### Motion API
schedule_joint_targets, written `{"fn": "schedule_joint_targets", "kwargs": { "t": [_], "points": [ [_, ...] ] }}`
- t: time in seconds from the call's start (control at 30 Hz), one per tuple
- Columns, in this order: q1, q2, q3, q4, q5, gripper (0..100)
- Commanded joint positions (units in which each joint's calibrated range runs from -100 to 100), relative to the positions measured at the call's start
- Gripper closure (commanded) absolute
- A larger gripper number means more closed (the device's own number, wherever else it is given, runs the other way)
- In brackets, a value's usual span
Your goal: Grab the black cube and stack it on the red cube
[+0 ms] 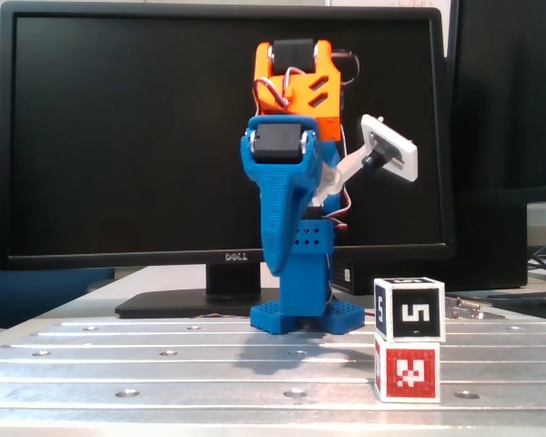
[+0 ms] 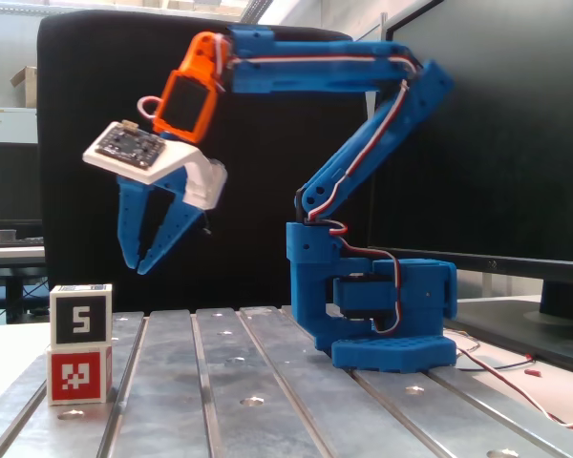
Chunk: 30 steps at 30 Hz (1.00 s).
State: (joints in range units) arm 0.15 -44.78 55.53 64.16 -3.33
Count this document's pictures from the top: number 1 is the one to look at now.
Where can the black Dell monitor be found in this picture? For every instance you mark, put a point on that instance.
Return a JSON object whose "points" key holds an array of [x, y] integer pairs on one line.
{"points": [[118, 136]]}

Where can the black marker cube white edges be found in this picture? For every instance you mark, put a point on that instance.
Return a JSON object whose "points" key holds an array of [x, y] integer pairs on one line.
{"points": [[400, 328]]}

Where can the small green circuit board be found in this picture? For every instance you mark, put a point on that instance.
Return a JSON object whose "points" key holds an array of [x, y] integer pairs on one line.
{"points": [[464, 311]]}

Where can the blue gripper black motor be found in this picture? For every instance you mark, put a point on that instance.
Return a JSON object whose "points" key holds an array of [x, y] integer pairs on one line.
{"points": [[278, 179]]}

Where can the small black camera module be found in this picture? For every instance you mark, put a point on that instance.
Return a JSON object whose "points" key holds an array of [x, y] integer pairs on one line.
{"points": [[373, 159]]}

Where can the red marker cube white edges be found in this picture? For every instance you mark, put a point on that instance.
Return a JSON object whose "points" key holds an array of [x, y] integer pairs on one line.
{"points": [[430, 359]]}

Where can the black monitor without logo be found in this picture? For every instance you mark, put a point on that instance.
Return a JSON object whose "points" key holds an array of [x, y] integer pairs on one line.
{"points": [[505, 91]]}

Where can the blue and orange robot arm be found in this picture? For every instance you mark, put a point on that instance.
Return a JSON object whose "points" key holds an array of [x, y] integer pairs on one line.
{"points": [[309, 282]]}

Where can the white camera on arm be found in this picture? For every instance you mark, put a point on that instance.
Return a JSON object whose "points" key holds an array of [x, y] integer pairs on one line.
{"points": [[411, 157]]}

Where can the slotted aluminium base plate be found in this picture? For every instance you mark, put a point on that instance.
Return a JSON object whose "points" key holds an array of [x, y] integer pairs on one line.
{"points": [[118, 368]]}

